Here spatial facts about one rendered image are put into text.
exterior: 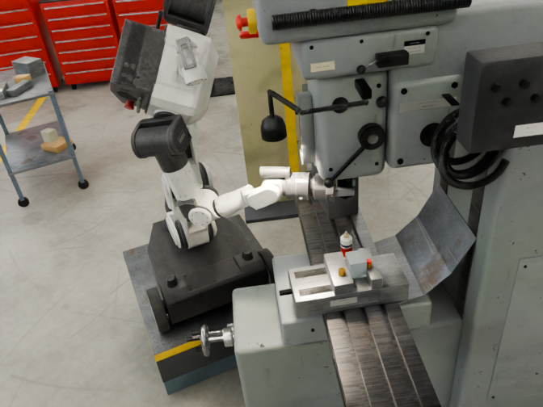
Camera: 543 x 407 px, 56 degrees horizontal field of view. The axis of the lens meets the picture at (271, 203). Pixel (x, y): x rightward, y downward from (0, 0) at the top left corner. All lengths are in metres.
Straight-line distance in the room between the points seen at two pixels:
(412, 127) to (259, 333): 0.89
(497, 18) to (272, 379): 1.34
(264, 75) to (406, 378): 2.21
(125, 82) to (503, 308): 1.36
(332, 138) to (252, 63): 1.87
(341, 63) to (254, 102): 2.04
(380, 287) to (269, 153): 2.03
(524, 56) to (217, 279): 1.56
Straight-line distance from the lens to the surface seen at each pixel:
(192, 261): 2.44
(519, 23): 1.45
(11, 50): 6.57
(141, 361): 2.86
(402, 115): 1.40
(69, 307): 3.32
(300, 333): 1.75
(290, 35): 1.25
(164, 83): 1.61
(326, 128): 1.39
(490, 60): 1.15
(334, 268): 1.60
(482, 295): 1.75
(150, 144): 1.59
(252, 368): 1.88
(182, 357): 2.38
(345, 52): 1.30
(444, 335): 1.94
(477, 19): 1.40
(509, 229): 1.60
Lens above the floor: 2.11
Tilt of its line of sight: 34 degrees down
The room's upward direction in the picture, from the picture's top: 6 degrees counter-clockwise
